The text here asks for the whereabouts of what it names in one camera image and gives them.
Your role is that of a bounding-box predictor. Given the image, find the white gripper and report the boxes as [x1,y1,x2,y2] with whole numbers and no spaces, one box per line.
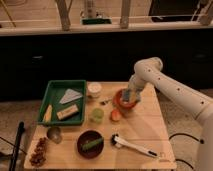
[128,74,146,102]

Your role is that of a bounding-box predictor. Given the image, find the blue sponge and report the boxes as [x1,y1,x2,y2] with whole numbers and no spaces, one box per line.
[122,89,134,103]

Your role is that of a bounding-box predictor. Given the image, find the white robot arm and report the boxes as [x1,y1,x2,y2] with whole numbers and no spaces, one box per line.
[128,57,213,171]

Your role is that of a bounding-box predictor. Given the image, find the red bowl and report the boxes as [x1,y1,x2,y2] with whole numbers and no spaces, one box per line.
[113,89,137,110]

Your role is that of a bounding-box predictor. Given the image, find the dark brown bowl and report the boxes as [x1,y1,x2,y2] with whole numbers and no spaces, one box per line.
[77,130,104,159]

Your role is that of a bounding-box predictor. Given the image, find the orange fruit toy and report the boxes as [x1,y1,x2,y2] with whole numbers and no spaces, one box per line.
[110,109,121,122]

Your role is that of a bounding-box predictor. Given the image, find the small dark metal clip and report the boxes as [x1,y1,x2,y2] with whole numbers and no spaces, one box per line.
[100,98,112,105]

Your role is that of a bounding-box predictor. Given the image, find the green small cup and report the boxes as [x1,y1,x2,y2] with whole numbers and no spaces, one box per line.
[91,108,104,123]

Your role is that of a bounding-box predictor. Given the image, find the white cup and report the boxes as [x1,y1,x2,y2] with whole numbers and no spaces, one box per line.
[87,82,102,98]

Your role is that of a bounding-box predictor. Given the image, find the white dish brush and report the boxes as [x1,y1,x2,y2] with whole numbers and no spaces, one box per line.
[111,134,158,158]

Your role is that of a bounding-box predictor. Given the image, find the grey triangular cloth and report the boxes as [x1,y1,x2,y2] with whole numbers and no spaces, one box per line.
[59,89,82,104]

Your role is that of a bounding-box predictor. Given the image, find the tan wooden block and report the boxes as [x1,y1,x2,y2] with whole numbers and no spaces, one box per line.
[57,104,78,120]

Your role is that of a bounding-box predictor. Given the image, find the green cucumber stick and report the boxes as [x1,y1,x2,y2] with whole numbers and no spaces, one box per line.
[82,138,103,151]

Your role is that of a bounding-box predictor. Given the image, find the green plastic tray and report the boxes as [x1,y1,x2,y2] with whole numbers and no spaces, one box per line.
[37,80,86,126]

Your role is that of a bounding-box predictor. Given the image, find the green base stand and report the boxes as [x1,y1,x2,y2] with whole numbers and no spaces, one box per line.
[82,18,112,25]

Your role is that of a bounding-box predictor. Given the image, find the grey metal cup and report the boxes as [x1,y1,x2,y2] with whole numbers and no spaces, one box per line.
[47,127,62,144]

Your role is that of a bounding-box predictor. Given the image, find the yellow corn cob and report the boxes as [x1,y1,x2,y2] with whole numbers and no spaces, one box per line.
[43,105,52,122]

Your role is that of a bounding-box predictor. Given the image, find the black pole left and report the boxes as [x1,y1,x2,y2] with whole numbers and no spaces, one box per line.
[9,122,25,171]

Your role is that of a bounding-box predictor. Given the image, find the black cable on floor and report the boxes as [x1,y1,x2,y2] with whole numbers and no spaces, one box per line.
[168,132,201,171]

